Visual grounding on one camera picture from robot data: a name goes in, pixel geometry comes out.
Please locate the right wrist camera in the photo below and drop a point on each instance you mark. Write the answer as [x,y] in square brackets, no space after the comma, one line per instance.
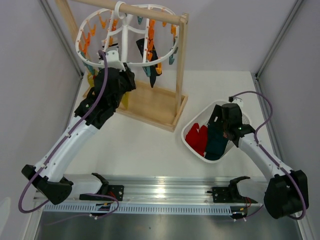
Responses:
[236,100]

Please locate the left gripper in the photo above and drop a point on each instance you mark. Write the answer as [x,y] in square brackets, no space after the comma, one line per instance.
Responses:
[129,76]

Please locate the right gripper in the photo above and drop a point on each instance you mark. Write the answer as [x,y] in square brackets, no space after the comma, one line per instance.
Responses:
[218,113]

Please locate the aluminium mounting rail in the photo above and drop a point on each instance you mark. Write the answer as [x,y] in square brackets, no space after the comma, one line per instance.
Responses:
[162,196]

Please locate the red sock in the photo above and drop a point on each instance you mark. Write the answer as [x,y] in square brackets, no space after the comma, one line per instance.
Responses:
[197,138]

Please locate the white round clip hanger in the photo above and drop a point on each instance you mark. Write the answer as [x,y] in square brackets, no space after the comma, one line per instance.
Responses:
[118,19]

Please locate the dark navy patterned sock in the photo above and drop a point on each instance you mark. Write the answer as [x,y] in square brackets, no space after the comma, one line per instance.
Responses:
[156,69]

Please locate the dark teal sock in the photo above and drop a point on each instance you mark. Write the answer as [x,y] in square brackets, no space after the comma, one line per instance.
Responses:
[216,144]

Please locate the white striped sock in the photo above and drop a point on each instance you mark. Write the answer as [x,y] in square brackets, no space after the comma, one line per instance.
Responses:
[112,41]

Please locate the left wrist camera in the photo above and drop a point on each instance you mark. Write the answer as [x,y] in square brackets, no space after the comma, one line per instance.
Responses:
[113,58]

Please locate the white perforated plastic basket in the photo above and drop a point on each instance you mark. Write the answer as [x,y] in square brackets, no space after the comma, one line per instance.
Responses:
[202,118]

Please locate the wooden hanger stand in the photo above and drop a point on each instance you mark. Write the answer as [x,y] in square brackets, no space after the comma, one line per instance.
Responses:
[156,106]

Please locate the yellow sock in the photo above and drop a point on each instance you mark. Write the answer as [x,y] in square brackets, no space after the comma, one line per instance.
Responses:
[90,79]
[125,100]

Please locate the teal clothespin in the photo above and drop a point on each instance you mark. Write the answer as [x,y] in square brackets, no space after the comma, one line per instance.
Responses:
[147,70]

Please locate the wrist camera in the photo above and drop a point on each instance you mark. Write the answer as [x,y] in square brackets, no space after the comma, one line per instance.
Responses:
[236,100]
[113,58]

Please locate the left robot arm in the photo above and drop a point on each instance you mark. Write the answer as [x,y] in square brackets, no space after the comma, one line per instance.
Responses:
[102,101]

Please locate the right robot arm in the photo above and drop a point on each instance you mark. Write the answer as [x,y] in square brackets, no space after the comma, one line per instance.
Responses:
[286,192]

